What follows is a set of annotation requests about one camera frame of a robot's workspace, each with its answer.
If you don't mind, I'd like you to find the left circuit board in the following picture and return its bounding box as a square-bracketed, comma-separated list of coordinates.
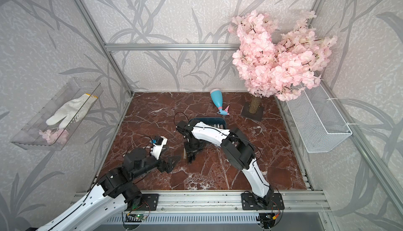
[124, 214, 149, 223]

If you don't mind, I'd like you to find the right circuit board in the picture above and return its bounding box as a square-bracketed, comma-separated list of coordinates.
[256, 213, 279, 230]

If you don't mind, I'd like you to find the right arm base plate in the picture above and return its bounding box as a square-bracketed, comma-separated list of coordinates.
[241, 191, 285, 211]

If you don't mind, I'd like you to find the pink flower on shelf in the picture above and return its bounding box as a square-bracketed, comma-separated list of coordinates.
[38, 128, 69, 144]

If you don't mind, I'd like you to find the white cotton glove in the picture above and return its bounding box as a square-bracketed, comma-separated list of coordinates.
[46, 93, 98, 129]

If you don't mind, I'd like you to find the aluminium front rail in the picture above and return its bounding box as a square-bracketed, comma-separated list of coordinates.
[64, 189, 332, 215]

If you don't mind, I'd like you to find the white wire mesh basket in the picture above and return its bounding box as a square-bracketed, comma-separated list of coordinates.
[287, 86, 352, 153]

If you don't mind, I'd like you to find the circuit board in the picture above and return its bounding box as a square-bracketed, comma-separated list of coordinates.
[124, 214, 149, 223]
[256, 213, 279, 230]

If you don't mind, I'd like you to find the pink artificial blossom tree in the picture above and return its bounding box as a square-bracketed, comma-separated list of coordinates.
[228, 10, 338, 119]

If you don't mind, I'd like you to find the clear acrylic wall shelf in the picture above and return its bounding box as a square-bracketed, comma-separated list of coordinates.
[10, 78, 103, 151]

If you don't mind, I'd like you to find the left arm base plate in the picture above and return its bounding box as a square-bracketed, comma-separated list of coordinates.
[128, 194, 159, 212]

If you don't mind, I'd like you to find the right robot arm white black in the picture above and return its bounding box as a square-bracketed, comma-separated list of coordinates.
[176, 120, 274, 205]

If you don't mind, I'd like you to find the teal plastic storage box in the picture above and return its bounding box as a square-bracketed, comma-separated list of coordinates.
[190, 117, 227, 129]

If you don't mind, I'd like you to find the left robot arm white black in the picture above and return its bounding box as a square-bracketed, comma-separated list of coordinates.
[28, 148, 182, 231]

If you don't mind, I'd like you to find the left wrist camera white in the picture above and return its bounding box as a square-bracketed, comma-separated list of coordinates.
[150, 135, 167, 160]

